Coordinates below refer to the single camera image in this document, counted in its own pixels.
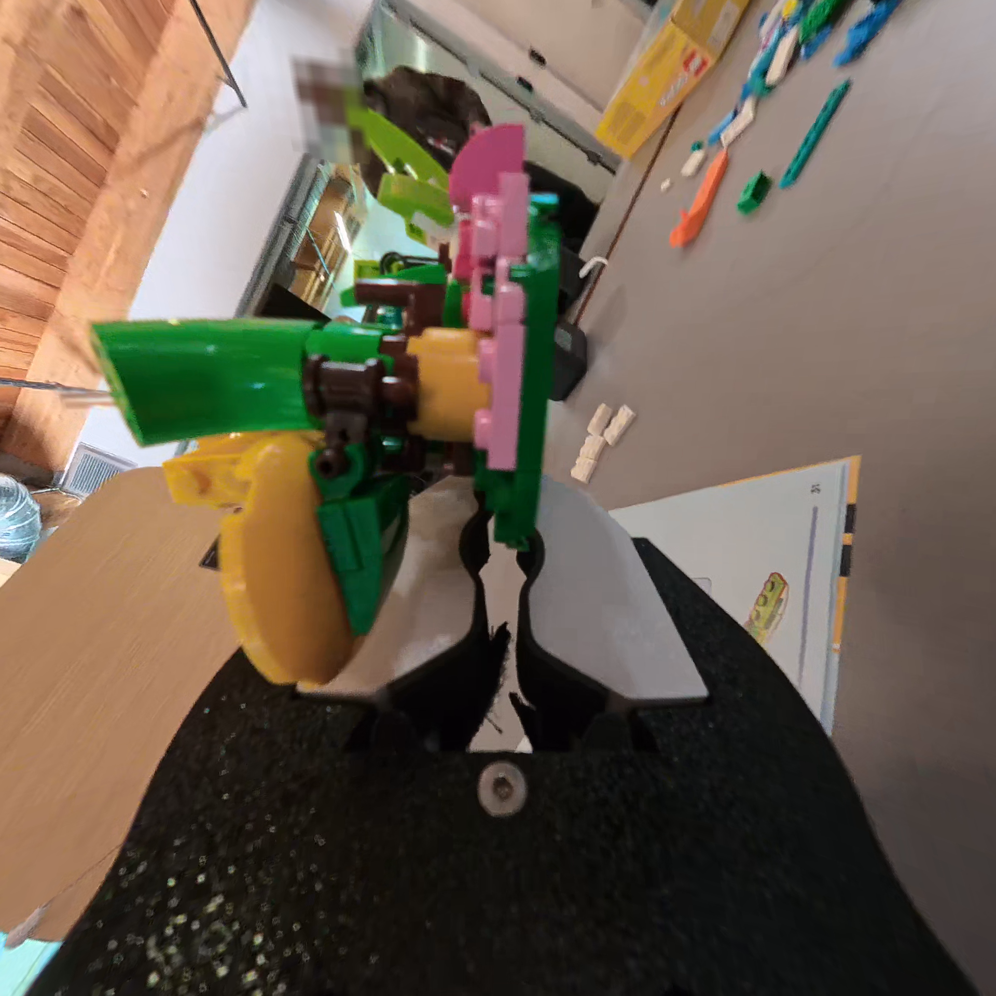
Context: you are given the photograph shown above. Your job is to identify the yellow lego box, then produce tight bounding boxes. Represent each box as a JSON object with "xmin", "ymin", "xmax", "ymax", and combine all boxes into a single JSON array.
[{"xmin": 595, "ymin": 0, "xmax": 753, "ymax": 161}]

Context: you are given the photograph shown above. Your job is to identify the black box device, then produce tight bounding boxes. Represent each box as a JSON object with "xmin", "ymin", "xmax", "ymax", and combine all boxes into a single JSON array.
[{"xmin": 549, "ymin": 322, "xmax": 589, "ymax": 403}]

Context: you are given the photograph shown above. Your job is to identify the metal framed glass door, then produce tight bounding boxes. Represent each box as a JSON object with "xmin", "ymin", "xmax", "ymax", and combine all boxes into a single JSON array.
[{"xmin": 236, "ymin": 154, "xmax": 371, "ymax": 322}]

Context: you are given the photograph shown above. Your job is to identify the pile of loose lego pieces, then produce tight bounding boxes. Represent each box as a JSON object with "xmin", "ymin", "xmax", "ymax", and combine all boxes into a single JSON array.
[{"xmin": 720, "ymin": 0, "xmax": 907, "ymax": 149}]

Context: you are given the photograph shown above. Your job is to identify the long teal lego piece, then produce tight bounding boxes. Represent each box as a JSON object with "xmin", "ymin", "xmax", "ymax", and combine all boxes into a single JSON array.
[{"xmin": 780, "ymin": 79, "xmax": 852, "ymax": 190}]

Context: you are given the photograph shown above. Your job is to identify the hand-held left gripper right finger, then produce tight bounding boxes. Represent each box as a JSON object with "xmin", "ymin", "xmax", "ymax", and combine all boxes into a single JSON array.
[{"xmin": 514, "ymin": 475, "xmax": 711, "ymax": 709}]

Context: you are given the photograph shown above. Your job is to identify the teal fabric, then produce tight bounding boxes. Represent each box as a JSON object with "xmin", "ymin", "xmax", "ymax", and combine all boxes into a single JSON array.
[{"xmin": 0, "ymin": 932, "xmax": 65, "ymax": 996}]

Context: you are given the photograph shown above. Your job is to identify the silver metal case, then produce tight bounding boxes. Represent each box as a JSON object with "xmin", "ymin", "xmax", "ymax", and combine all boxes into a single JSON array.
[{"xmin": 354, "ymin": 0, "xmax": 625, "ymax": 174}]

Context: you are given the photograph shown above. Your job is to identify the green pink yellow lego model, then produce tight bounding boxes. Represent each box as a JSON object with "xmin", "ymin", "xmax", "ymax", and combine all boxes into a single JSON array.
[{"xmin": 62, "ymin": 105, "xmax": 565, "ymax": 687}]

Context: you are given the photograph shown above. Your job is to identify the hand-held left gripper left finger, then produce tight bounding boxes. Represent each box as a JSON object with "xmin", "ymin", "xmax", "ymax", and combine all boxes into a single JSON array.
[{"xmin": 298, "ymin": 481, "xmax": 501, "ymax": 703}]

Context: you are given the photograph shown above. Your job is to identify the orange lego piece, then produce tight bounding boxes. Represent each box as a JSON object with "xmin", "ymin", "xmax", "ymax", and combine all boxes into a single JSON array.
[{"xmin": 669, "ymin": 151, "xmax": 731, "ymax": 249}]

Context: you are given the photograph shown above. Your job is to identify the silver flexible duct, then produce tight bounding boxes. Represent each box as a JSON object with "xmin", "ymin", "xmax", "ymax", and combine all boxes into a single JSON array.
[{"xmin": 0, "ymin": 473, "xmax": 42, "ymax": 563}]

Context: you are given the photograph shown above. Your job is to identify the lego instruction booklet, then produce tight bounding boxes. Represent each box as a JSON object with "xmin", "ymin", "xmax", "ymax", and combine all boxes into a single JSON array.
[{"xmin": 611, "ymin": 455, "xmax": 862, "ymax": 734}]

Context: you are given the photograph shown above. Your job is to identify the black bag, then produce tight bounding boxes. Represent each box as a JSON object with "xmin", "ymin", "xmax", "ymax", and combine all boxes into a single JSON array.
[{"xmin": 364, "ymin": 65, "xmax": 493, "ymax": 174}]

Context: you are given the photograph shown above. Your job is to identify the white floor vent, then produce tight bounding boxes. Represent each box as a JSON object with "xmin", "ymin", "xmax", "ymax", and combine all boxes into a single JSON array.
[{"xmin": 61, "ymin": 442, "xmax": 138, "ymax": 500}]

